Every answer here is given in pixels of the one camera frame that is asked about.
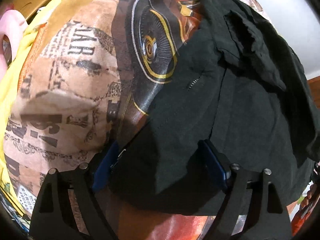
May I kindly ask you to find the black zip hoodie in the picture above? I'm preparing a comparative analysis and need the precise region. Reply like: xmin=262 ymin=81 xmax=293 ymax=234
xmin=109 ymin=0 xmax=319 ymax=215

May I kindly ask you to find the newspaper print blanket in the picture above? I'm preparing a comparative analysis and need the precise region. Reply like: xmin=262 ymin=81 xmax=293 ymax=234
xmin=2 ymin=0 xmax=316 ymax=240

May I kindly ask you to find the brown wooden door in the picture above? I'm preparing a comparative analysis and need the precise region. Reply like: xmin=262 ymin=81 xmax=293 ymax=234
xmin=308 ymin=76 xmax=320 ymax=109

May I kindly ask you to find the pink plush toy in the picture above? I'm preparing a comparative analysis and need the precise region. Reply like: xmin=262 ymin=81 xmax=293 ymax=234
xmin=1 ymin=9 xmax=28 ymax=79

